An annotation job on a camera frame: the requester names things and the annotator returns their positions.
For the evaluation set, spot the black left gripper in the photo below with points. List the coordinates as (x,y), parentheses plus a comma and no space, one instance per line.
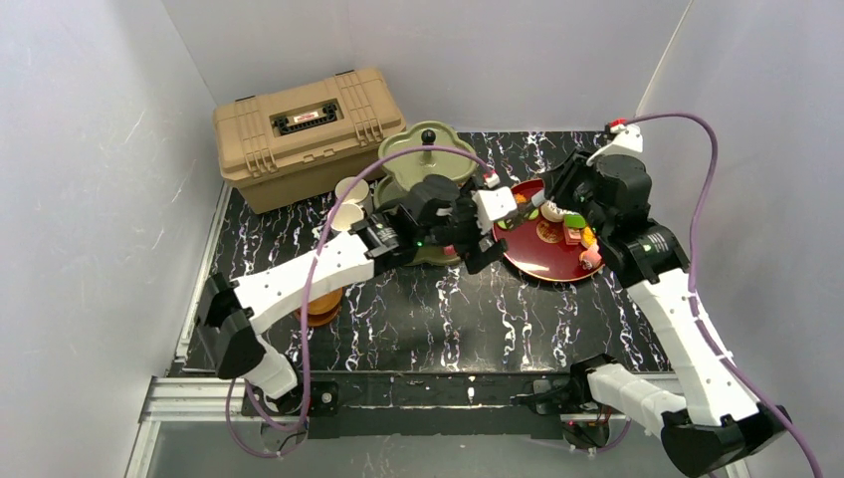
(466,228)

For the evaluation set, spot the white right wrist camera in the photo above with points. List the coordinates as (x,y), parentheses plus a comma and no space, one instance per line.
(625,138)

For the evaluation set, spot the tan plastic toolbox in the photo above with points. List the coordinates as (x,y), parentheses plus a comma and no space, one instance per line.
(281,148)

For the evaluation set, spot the green cube sweet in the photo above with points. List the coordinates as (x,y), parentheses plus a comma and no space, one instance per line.
(574,221)

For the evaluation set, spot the pink swirl roll cake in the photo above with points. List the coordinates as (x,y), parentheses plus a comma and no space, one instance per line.
(590,259)

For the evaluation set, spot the round yellow biscuit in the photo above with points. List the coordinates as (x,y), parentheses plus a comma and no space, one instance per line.
(549,232)

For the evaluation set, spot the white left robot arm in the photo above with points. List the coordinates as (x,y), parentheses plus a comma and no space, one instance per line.
(232,315)

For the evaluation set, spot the stacked brown wooden coasters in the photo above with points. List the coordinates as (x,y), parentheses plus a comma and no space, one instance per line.
(325,309)

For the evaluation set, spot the blue mug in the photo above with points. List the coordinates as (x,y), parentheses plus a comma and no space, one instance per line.
(345,216)

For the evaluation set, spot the green three-tier serving stand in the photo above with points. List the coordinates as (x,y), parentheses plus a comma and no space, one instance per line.
(428,147)

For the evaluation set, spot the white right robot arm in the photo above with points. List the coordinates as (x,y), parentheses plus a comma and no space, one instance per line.
(715,420)

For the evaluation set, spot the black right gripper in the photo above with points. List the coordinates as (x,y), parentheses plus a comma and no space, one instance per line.
(567,186)

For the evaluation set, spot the white cup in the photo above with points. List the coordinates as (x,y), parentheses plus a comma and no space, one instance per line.
(353,191)

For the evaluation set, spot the red layered cake square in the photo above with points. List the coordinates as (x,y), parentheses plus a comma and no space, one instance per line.
(572,236)

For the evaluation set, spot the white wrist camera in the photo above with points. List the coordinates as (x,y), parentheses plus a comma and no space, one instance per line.
(493,206)
(625,138)

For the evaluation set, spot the red round lacquer tray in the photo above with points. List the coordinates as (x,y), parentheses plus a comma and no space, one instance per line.
(549,262)

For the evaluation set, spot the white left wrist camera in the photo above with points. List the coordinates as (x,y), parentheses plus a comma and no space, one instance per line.
(493,206)

